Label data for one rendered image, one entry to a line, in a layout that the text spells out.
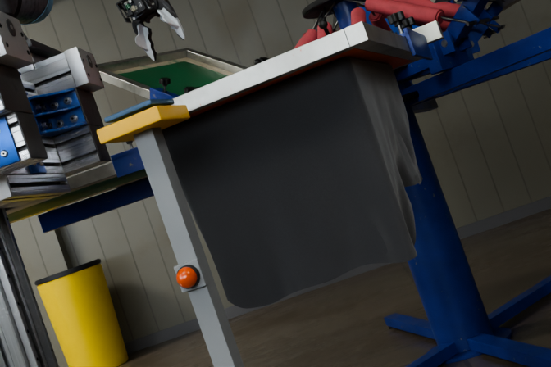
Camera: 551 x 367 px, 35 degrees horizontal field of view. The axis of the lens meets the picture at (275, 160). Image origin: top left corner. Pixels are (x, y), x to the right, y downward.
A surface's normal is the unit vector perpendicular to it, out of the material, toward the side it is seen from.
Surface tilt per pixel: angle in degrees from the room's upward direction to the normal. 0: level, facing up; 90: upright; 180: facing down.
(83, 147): 90
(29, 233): 90
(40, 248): 90
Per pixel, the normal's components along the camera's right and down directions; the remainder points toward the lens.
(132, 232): -0.07, -0.01
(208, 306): -0.31, 0.07
